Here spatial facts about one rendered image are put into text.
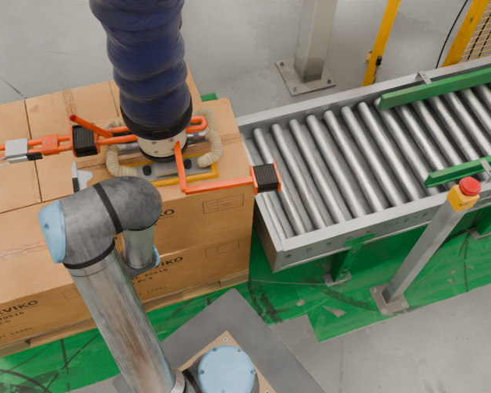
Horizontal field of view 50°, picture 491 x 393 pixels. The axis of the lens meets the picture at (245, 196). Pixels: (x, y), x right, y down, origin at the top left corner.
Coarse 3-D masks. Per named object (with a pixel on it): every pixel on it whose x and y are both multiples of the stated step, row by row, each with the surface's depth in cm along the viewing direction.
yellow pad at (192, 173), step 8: (184, 160) 185; (192, 160) 185; (136, 168) 183; (144, 168) 180; (152, 168) 183; (192, 168) 183; (200, 168) 183; (208, 168) 183; (216, 168) 184; (136, 176) 181; (144, 176) 181; (152, 176) 181; (160, 176) 181; (168, 176) 181; (176, 176) 181; (192, 176) 182; (200, 176) 182; (208, 176) 183; (216, 176) 184; (160, 184) 181; (168, 184) 182
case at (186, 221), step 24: (120, 120) 197; (192, 144) 192; (240, 144) 192; (96, 168) 185; (240, 168) 187; (168, 192) 181; (216, 192) 183; (240, 192) 187; (168, 216) 189; (192, 216) 193; (216, 216) 198; (240, 216) 202; (120, 240) 194; (168, 240) 204; (192, 240) 209; (216, 240) 214
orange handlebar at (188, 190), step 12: (192, 120) 180; (204, 120) 180; (120, 132) 177; (0, 144) 172; (36, 144) 174; (48, 144) 172; (0, 156) 170; (180, 156) 172; (180, 168) 169; (180, 180) 167; (228, 180) 167; (240, 180) 167; (252, 180) 168; (192, 192) 165; (204, 192) 167
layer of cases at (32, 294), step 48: (48, 96) 254; (96, 96) 255; (192, 96) 256; (0, 192) 225; (48, 192) 226; (0, 240) 214; (240, 240) 224; (0, 288) 203; (48, 288) 204; (144, 288) 232; (0, 336) 224
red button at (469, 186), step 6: (462, 180) 176; (468, 180) 176; (474, 180) 176; (462, 186) 175; (468, 186) 174; (474, 186) 174; (480, 186) 175; (462, 192) 175; (468, 192) 174; (474, 192) 173
